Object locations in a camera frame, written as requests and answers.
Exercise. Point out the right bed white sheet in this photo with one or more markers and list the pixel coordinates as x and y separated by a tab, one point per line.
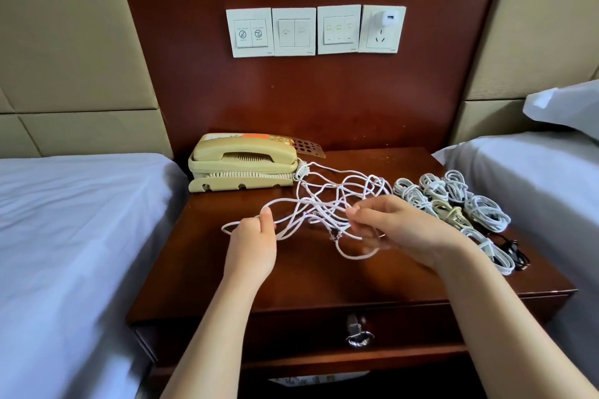
552	188

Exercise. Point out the white two-button wall switch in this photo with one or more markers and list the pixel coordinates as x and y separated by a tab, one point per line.
250	33

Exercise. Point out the person's left hand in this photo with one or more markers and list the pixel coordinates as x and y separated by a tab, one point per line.
248	254

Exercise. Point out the bed white sheet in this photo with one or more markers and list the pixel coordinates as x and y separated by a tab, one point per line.
75	263
552	188

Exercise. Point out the dark wooden drawer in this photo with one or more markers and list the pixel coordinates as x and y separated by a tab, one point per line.
299	333

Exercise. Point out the wooden nightstand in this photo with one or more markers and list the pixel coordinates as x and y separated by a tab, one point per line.
187	272

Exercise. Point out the white crumpled bag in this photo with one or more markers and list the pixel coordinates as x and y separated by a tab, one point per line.
318	378

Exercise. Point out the white pillow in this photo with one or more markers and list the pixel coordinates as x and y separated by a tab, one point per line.
566	109

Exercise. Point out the person's right hand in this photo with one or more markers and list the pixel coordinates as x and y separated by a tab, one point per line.
407	230

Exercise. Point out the left bed white sheet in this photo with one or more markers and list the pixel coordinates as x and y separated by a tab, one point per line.
75	263

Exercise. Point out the beige padded headboard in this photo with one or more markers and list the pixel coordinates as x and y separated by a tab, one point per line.
65	39
538	29

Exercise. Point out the white plug-in charger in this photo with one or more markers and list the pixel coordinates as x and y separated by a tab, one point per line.
387	17

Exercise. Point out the dark wooden wall panel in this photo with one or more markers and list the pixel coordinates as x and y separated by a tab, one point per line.
309	95

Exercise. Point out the white double rocker wall switch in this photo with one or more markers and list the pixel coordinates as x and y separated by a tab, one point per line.
294	32

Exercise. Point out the person's left forearm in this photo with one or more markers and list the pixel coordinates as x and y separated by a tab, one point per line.
215	347

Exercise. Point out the white triple rocker wall switch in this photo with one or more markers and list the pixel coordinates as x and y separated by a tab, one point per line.
339	30

